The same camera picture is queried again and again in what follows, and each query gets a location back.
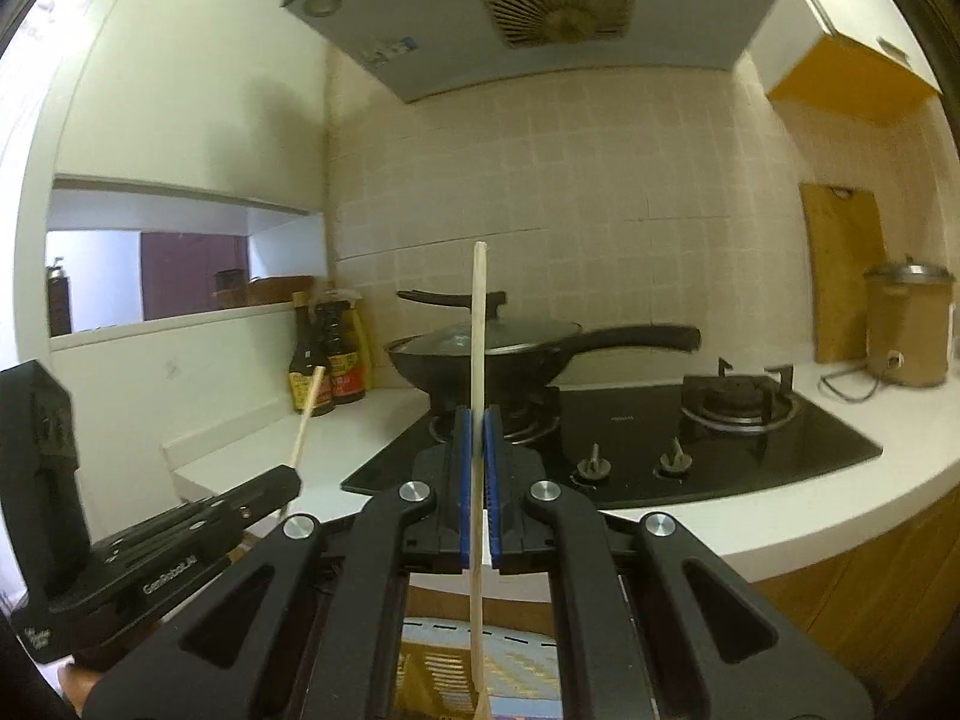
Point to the wooden chopstick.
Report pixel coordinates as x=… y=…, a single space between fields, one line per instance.
x=478 y=330
x=309 y=420

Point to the black wok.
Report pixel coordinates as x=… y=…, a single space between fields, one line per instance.
x=525 y=371

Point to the white wall cabinet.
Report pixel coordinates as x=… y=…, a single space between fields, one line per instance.
x=840 y=37

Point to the dark pepper grinder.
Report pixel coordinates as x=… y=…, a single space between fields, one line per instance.
x=59 y=300

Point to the red label sauce bottle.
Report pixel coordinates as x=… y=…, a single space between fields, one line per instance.
x=346 y=379

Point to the brown rice cooker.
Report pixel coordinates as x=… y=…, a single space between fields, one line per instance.
x=907 y=330

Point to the black gas stove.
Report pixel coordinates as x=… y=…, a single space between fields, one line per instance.
x=750 y=450

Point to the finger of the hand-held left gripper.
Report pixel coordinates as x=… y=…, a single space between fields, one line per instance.
x=259 y=495

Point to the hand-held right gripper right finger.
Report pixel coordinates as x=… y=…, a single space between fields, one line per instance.
x=492 y=465

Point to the yellow packet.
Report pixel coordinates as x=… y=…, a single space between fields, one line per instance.
x=363 y=337

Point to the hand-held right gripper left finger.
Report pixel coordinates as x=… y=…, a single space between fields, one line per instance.
x=466 y=465

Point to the yellow label soy sauce bottle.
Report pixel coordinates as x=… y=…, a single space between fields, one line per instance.
x=304 y=382

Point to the wooden cutting board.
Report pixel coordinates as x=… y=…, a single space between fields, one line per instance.
x=844 y=277

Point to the grey range hood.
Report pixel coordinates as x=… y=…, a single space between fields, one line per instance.
x=420 y=22

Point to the glass wok lid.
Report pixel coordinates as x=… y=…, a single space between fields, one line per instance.
x=525 y=334

